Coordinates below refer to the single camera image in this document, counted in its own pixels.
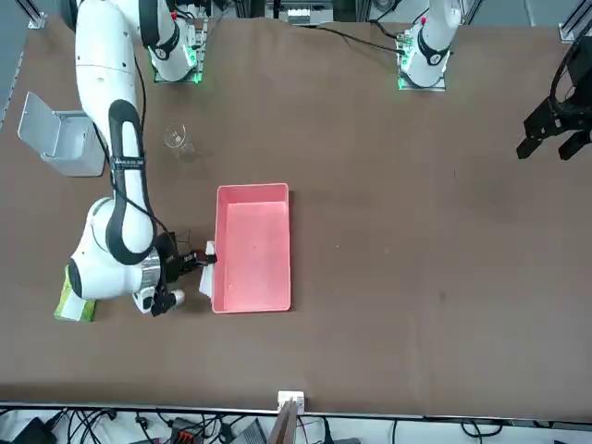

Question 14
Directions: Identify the long dark base cable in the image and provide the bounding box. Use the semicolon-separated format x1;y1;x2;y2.
295;25;404;56

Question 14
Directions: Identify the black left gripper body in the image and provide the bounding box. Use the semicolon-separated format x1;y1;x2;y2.
552;34;592;126

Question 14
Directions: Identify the large glass beaker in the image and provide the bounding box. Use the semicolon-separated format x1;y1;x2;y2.
163;122;201;164

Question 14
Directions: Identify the aluminium post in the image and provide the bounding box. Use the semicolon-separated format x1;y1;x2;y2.
270;389;307;444

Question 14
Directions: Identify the aluminium frame rail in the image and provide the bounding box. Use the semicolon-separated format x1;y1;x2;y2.
557;0;592;46
18;0;49;31

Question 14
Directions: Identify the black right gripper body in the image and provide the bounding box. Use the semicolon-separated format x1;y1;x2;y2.
154;232;196;283

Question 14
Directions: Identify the pink plastic bin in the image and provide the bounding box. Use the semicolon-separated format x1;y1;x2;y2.
211;182;293;315

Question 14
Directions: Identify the white tissue sheet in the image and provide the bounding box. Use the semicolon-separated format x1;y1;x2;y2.
198;240;219;298

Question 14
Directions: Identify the green tissue pack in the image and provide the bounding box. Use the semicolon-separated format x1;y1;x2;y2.
53;276;99;323

